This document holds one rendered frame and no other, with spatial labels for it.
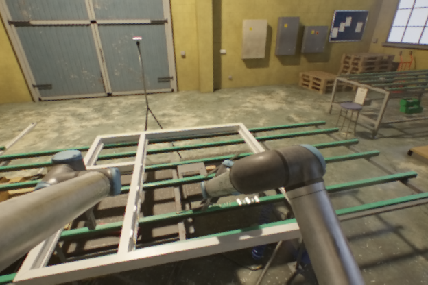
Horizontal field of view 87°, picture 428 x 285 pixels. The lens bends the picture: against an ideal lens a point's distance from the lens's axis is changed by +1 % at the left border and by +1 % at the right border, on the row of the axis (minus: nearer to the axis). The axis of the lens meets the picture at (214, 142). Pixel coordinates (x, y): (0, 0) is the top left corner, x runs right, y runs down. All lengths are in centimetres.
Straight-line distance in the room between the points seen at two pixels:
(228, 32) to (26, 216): 742
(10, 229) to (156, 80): 711
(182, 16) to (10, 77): 497
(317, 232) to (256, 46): 728
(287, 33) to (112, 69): 540
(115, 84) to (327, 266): 726
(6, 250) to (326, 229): 64
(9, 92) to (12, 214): 820
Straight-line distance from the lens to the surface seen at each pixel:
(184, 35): 738
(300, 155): 70
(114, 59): 741
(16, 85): 845
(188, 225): 182
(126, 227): 138
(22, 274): 142
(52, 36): 774
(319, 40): 881
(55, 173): 85
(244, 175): 67
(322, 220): 69
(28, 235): 42
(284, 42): 815
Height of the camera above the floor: 190
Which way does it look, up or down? 27 degrees down
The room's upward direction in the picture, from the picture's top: 1 degrees counter-clockwise
